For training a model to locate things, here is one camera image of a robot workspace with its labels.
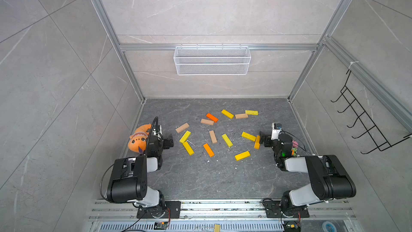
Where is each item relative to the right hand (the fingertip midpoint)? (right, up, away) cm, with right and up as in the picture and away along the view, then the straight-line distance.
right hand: (270, 131), depth 93 cm
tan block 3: (-38, +5, +13) cm, 40 cm away
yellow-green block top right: (-6, +11, +17) cm, 22 cm away
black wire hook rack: (+30, +1, -32) cm, 44 cm away
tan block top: (-15, +9, +15) cm, 22 cm away
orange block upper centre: (-34, +8, +14) cm, 38 cm away
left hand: (-63, -1, +1) cm, 63 cm away
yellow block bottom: (-17, -14, -3) cm, 22 cm away
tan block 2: (-34, -4, +5) cm, 35 cm away
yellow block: (-52, -4, +5) cm, 52 cm away
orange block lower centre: (-36, -12, -1) cm, 38 cm away
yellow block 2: (-49, -10, 0) cm, 50 cm away
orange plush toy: (-76, -5, -8) cm, 76 cm away
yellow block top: (-24, +10, +17) cm, 31 cm away
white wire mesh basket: (-35, +44, +7) cm, 57 cm away
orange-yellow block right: (-8, -8, +1) cm, 11 cm away
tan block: (-54, +1, +10) cm, 55 cm away
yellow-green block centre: (-25, -6, +5) cm, 26 cm away
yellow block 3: (-9, -5, +5) cm, 12 cm away
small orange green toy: (+13, -11, -3) cm, 17 cm away
